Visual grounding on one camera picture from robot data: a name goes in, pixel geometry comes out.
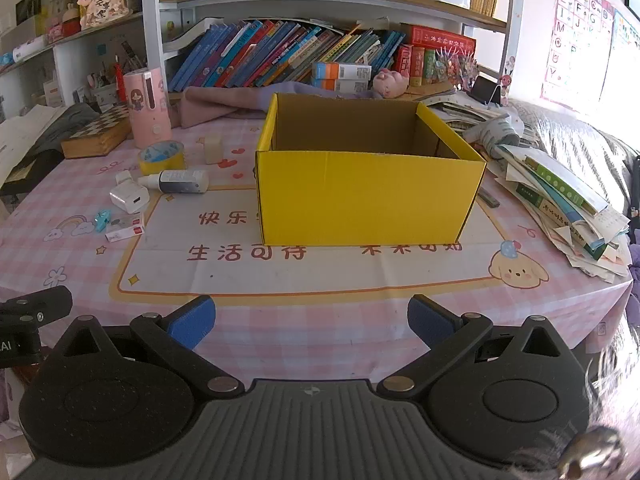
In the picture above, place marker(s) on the pink cartoon cylinder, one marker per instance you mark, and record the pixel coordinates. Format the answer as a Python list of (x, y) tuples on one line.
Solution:
[(147, 110)]

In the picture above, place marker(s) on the grey sofa blanket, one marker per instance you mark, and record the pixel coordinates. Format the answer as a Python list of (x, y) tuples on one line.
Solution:
[(575, 150)]

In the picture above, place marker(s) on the small red white box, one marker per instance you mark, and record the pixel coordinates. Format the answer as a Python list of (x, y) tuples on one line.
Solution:
[(125, 229)]

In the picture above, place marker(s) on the metal bell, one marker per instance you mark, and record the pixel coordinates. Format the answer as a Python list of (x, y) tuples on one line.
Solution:
[(592, 455)]

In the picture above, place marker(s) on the orange white carton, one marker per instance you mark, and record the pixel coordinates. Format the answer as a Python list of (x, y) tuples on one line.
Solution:
[(342, 71), (340, 86)]

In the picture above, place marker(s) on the white paper sheets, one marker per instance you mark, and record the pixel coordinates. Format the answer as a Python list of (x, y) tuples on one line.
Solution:
[(20, 140)]

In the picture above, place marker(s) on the white charger plug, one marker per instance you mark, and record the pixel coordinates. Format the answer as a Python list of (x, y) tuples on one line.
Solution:
[(129, 197)]

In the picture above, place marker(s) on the alphabet wall poster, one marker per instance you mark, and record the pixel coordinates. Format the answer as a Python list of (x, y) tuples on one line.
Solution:
[(575, 35)]

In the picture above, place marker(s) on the blue whistle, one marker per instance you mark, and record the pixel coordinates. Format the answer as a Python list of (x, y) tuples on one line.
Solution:
[(101, 221)]

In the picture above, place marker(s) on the pink checkered tablecloth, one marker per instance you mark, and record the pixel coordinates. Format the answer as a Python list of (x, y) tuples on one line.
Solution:
[(300, 280)]

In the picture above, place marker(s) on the pile of papers and books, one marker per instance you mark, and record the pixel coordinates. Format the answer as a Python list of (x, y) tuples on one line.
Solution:
[(560, 195)]

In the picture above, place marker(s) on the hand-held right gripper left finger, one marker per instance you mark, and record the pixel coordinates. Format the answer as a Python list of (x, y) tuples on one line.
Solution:
[(192, 320)]

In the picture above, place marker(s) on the wooden chessboard box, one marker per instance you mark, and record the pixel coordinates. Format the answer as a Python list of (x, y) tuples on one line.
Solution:
[(97, 135)]

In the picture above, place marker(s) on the pink pig doll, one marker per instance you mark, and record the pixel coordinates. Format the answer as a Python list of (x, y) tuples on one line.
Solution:
[(390, 84)]

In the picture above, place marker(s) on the red book set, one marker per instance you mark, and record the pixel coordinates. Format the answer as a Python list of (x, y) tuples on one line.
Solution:
[(435, 55)]

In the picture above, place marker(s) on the dark flat bar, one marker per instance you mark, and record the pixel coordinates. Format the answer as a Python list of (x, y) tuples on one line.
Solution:
[(488, 199)]

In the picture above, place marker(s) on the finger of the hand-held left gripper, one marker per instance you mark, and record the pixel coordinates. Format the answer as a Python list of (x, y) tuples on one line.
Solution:
[(45, 305)]

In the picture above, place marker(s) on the white bookshelf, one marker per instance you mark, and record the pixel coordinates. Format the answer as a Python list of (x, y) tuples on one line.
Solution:
[(300, 0)]

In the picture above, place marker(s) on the yellow cardboard box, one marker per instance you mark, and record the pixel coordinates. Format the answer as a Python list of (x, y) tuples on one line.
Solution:
[(365, 200)]

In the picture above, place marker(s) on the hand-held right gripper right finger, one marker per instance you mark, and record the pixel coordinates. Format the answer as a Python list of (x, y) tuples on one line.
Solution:
[(430, 320)]

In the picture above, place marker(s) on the grey cloth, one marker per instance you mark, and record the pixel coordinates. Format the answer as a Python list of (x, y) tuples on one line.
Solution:
[(65, 125)]

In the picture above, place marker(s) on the white squeeze bottle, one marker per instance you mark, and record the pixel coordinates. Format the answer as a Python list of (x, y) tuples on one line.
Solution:
[(182, 181)]

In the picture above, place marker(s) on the yellow tape roll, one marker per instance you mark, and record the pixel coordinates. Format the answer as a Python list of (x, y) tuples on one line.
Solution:
[(162, 160)]

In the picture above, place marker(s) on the black phone stand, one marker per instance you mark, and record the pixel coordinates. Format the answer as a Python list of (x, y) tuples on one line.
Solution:
[(487, 91)]

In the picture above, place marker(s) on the row of leaning books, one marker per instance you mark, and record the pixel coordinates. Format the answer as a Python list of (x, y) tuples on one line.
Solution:
[(260, 55)]

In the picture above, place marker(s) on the pink cloth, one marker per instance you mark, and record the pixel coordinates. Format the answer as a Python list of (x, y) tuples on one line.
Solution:
[(210, 107)]

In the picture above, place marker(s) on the beige rectangular block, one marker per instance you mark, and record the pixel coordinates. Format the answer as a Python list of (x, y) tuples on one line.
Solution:
[(213, 150)]

